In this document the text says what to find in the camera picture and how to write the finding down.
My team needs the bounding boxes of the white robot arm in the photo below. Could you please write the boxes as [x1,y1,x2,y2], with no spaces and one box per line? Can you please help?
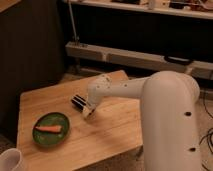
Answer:
[72,71,202,171]

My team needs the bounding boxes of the metal pole stand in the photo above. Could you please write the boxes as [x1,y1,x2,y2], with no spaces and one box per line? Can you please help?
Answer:
[68,0,81,73]

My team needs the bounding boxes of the black floor cables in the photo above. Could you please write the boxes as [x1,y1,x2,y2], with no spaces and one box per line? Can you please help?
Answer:
[199,87,213,171]

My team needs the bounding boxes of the black handle on rail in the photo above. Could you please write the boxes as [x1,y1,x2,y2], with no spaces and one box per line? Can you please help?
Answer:
[164,56,194,66]

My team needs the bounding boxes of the white upper shelf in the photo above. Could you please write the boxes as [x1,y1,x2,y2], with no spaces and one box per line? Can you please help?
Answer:
[62,0,213,20]

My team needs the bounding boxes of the white lower shelf rail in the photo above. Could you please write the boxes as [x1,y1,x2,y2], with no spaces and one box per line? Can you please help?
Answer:
[65,42,213,78]

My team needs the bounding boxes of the green plate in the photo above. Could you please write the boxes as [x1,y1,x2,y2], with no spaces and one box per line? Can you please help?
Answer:
[32,112,70,147]

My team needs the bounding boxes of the white cup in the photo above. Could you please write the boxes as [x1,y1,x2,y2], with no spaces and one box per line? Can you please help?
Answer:
[0,148,26,171]

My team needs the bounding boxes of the wooden table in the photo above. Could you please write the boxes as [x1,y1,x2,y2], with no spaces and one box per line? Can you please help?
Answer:
[17,78,142,171]

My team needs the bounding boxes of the orange carrot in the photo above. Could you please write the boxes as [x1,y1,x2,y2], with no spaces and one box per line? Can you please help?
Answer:
[35,125,62,133]

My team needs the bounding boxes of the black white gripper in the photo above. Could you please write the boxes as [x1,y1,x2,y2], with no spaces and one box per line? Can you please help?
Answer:
[71,94,97,119]

